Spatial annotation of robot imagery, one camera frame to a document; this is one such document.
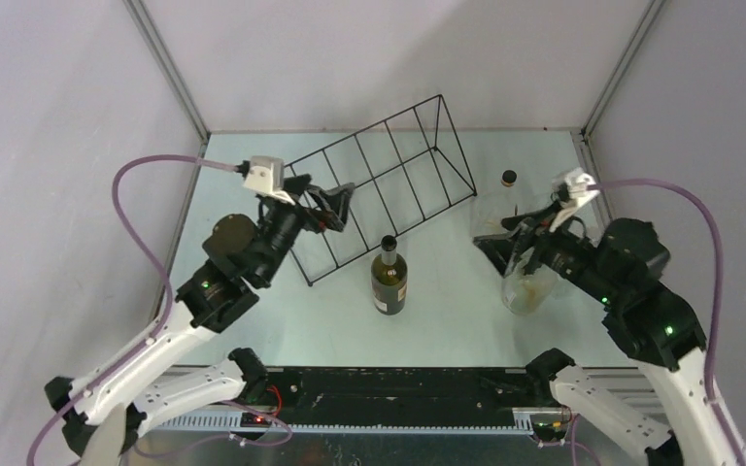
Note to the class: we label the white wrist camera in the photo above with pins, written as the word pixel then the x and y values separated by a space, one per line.
pixel 573 190
pixel 263 175

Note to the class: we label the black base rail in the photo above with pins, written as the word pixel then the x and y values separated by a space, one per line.
pixel 398 397

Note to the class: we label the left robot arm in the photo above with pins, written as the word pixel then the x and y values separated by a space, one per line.
pixel 244 256

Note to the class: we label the clear bottle black cork stopper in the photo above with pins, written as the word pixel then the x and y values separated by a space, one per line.
pixel 496 201

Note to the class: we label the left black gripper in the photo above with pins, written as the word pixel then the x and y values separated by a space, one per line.
pixel 335 201

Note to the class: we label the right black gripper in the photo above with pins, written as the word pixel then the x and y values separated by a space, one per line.
pixel 501 248

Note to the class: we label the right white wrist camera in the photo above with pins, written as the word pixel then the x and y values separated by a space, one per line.
pixel 573 190

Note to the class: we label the black wire wine rack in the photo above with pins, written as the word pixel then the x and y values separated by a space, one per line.
pixel 407 168

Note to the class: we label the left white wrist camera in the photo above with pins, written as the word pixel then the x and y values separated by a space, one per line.
pixel 263 175

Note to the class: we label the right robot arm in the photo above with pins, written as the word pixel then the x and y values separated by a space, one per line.
pixel 651 325

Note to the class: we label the clear bottle brown stopper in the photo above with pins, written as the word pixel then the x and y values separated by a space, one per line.
pixel 524 293

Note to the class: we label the dark green wine bottle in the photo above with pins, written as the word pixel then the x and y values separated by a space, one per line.
pixel 389 275

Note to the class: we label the small circuit board left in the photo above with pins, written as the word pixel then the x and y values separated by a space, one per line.
pixel 249 420

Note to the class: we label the small circuit board right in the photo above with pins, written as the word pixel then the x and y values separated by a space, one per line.
pixel 552 427

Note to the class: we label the small circuit board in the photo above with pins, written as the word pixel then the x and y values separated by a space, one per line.
pixel 249 420
pixel 552 427

